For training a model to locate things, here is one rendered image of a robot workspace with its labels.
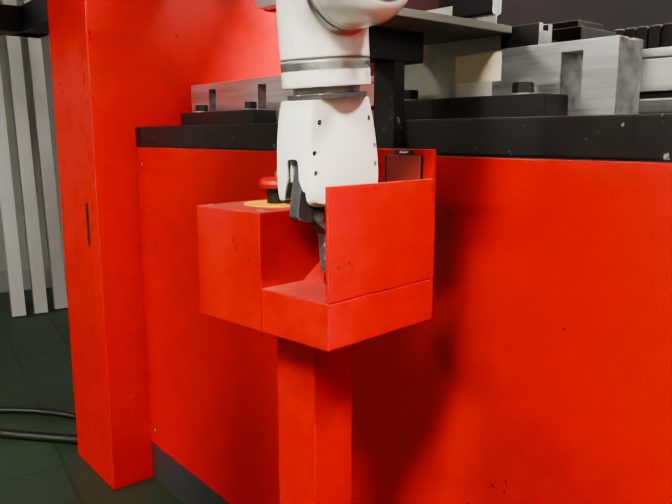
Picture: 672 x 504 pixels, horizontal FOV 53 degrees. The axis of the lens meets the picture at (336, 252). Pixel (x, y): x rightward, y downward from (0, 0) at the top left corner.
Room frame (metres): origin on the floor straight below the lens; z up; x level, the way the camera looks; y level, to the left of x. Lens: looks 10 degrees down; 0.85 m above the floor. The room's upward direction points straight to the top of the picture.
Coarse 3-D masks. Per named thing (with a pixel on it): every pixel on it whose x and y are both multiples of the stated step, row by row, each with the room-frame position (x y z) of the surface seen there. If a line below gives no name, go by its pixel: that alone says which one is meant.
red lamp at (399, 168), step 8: (392, 160) 0.73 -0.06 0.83; (400, 160) 0.72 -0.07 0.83; (408, 160) 0.72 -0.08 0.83; (416, 160) 0.71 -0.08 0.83; (392, 168) 0.73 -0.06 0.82; (400, 168) 0.72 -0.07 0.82; (408, 168) 0.72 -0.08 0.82; (416, 168) 0.71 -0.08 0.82; (392, 176) 0.73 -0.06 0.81; (400, 176) 0.72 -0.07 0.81; (408, 176) 0.72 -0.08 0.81; (416, 176) 0.71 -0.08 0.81
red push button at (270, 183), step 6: (264, 180) 0.72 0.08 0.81; (270, 180) 0.72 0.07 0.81; (276, 180) 0.72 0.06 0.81; (264, 186) 0.72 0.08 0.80; (270, 186) 0.72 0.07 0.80; (276, 186) 0.72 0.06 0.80; (270, 192) 0.73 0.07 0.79; (276, 192) 0.73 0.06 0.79; (270, 198) 0.73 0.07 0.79; (276, 198) 0.73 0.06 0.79
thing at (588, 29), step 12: (552, 24) 1.14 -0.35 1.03; (564, 24) 1.13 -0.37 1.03; (576, 24) 1.11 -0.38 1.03; (588, 24) 1.13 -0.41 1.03; (600, 24) 1.15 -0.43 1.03; (552, 36) 1.13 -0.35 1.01; (564, 36) 1.11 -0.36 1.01; (576, 36) 1.10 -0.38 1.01; (588, 36) 1.11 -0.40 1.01; (600, 36) 1.13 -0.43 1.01
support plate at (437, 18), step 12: (408, 12) 0.82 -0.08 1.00; (420, 12) 0.83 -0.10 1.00; (432, 12) 0.85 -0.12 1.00; (276, 24) 0.92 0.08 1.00; (384, 24) 0.87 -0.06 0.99; (396, 24) 0.87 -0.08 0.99; (408, 24) 0.87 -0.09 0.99; (420, 24) 0.87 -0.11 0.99; (432, 24) 0.87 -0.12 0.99; (444, 24) 0.87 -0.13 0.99; (456, 24) 0.88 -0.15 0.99; (468, 24) 0.89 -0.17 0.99; (480, 24) 0.91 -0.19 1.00; (492, 24) 0.92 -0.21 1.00; (432, 36) 0.98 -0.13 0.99; (444, 36) 0.98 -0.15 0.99; (456, 36) 0.98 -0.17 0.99; (468, 36) 0.98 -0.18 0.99; (480, 36) 0.98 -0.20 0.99
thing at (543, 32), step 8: (528, 24) 0.93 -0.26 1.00; (536, 24) 0.92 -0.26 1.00; (512, 32) 0.95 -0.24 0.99; (520, 32) 0.94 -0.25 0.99; (528, 32) 0.93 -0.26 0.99; (536, 32) 0.92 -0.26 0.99; (544, 32) 0.93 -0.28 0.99; (504, 40) 0.96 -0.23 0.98; (512, 40) 0.95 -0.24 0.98; (520, 40) 0.94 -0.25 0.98; (528, 40) 0.93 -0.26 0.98; (536, 40) 0.92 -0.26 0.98; (544, 40) 0.93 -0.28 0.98; (504, 48) 0.96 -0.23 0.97
